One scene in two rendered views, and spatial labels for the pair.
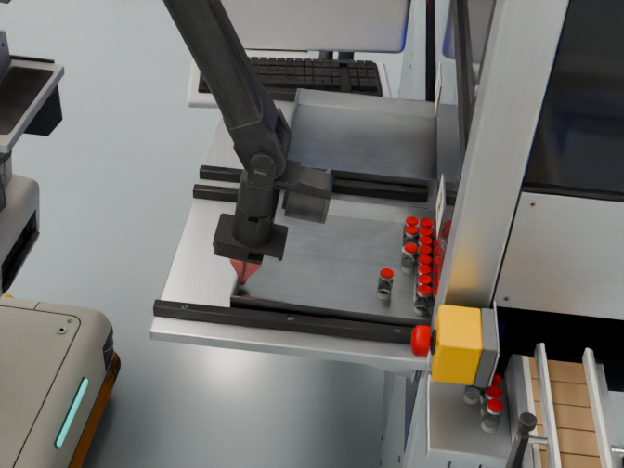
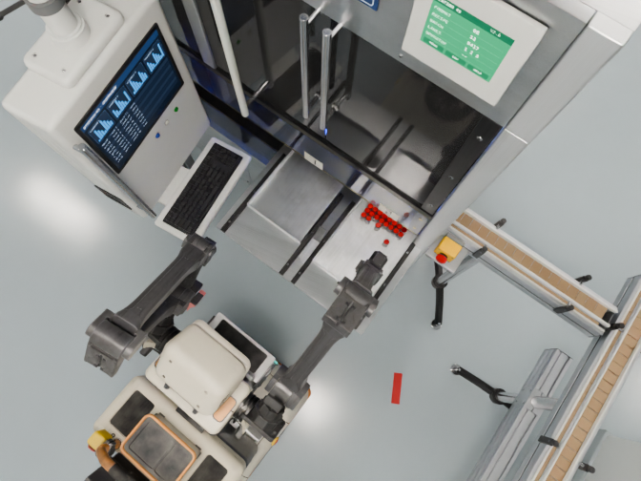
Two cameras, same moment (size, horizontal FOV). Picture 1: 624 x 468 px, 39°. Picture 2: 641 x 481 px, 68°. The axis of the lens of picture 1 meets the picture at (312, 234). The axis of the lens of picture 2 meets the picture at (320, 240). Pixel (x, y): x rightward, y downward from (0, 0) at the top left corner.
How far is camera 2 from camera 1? 1.34 m
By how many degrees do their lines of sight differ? 44
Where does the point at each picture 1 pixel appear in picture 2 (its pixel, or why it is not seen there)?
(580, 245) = not seen: hidden behind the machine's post
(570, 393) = (465, 220)
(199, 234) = (318, 292)
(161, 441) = (266, 316)
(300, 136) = (275, 219)
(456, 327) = (450, 249)
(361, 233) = (349, 232)
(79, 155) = (46, 275)
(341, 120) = (272, 195)
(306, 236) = (341, 253)
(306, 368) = not seen: hidden behind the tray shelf
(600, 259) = not seen: hidden behind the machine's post
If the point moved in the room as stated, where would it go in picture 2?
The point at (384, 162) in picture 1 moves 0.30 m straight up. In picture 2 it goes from (310, 196) to (310, 164)
